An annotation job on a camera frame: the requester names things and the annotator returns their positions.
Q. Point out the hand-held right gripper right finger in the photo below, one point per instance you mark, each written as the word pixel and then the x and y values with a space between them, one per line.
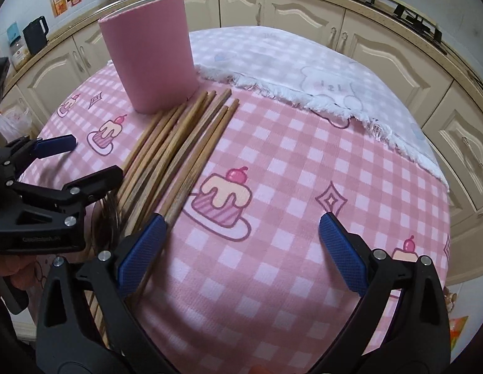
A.
pixel 342 257

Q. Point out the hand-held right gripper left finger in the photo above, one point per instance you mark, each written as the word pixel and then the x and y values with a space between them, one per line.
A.
pixel 142 253

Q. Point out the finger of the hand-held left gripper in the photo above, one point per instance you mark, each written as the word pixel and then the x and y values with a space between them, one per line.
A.
pixel 81 187
pixel 54 145

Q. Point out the bundle of wooden chopsticks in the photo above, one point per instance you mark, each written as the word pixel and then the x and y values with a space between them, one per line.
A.
pixel 194 136

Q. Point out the pink cup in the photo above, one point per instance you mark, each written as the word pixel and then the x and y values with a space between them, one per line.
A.
pixel 148 54

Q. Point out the person's left hand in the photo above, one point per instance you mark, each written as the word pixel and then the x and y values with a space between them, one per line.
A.
pixel 19 272

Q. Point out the white plastic bag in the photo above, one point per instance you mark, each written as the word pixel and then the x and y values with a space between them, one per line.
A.
pixel 13 124

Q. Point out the pink checked cake-print tablecloth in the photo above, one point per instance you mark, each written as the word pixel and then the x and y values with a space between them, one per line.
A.
pixel 264 280

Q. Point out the clear jar with white lid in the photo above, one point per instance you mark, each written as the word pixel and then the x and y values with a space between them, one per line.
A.
pixel 19 54

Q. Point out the black electric kettle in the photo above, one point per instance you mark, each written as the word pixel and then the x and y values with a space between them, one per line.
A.
pixel 35 37

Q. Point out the small blue box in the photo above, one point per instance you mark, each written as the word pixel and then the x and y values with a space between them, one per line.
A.
pixel 12 31

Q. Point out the orange bag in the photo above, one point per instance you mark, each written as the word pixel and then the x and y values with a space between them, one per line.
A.
pixel 458 331

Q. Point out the orange packet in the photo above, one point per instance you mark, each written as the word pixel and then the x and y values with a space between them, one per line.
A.
pixel 59 2

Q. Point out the white checked fringed cloth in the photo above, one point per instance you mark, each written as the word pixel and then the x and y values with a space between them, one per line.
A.
pixel 284 66

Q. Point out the cream kitchen cabinet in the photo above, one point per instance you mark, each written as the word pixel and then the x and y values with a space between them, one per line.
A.
pixel 303 11

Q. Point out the black gas stove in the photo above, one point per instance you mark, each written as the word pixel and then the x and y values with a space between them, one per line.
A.
pixel 412 15

